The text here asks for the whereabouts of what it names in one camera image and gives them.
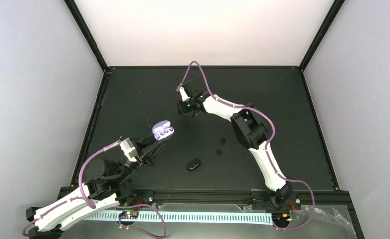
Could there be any black front aluminium rail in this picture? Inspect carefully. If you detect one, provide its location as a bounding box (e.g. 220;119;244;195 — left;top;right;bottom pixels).
134;188;352;205

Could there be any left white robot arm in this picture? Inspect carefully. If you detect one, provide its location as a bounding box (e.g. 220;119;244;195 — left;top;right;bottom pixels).
22;134;169;239

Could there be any white slotted cable duct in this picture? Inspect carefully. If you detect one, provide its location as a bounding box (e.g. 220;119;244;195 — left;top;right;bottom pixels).
83;211;274;226

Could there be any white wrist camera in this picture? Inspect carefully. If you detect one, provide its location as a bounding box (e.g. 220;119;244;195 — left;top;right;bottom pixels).
119;138;138;162
177;86;190;102

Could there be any right circuit board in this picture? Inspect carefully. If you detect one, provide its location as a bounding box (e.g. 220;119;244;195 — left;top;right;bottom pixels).
272;213;292;222

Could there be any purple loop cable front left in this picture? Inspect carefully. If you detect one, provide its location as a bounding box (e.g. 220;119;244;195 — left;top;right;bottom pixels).
115;203;167;239

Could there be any left circuit board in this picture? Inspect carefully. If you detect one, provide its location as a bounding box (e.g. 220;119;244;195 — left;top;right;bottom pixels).
119;211;139;220

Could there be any lavender earbud charging case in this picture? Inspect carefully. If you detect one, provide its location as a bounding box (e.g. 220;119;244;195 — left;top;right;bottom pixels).
152;120;175;141

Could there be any black earbud charging case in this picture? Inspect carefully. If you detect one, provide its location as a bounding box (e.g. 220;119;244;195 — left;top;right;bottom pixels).
186;158;201;171

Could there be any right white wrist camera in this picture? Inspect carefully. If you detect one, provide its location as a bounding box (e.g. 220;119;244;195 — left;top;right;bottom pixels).
177;86;190;102

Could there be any circuit board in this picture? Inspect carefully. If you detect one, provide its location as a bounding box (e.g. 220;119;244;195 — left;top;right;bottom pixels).
119;211;139;220
272;213;292;222

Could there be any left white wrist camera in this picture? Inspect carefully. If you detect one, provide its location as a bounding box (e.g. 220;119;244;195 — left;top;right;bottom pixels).
119;138;138;162

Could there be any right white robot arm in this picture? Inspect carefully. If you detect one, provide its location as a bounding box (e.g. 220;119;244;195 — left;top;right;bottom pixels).
176;83;293;209

